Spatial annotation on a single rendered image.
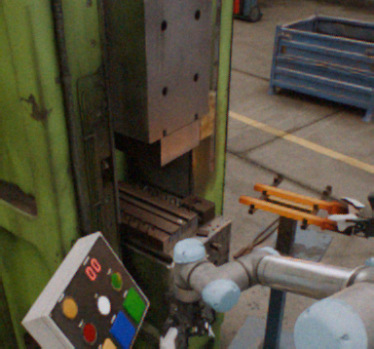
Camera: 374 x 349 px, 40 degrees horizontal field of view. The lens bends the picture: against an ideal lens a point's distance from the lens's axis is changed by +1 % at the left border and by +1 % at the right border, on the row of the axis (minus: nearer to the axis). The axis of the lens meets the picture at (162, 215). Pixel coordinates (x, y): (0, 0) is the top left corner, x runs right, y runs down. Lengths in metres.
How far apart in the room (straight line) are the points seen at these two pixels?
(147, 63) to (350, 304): 0.87
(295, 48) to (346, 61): 0.55
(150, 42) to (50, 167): 0.44
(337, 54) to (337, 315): 4.70
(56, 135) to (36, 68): 0.19
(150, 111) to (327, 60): 4.12
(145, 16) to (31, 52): 0.30
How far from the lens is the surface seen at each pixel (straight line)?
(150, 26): 1.44
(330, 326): 0.84
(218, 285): 1.16
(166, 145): 1.60
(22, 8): 1.36
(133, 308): 1.47
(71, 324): 1.27
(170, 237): 1.80
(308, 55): 5.61
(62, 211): 1.56
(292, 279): 1.12
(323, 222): 1.97
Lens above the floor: 2.03
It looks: 33 degrees down
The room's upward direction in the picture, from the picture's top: 1 degrees counter-clockwise
